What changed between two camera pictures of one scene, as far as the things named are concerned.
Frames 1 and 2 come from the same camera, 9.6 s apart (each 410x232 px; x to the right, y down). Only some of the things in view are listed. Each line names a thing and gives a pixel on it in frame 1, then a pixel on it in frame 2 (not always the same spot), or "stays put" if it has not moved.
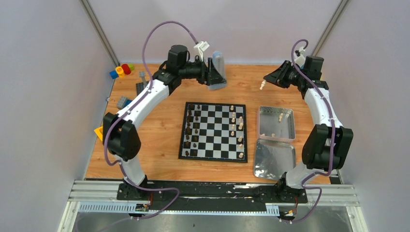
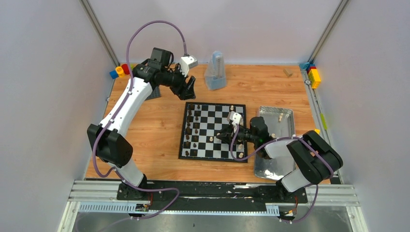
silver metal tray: x=272 y=159 stays put
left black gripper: x=209 y=71 -> x=183 y=87
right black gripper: x=278 y=77 -> x=226 y=135
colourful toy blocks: x=120 y=72 stays put
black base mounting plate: x=211 y=196 stays put
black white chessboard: x=214 y=132 stays put
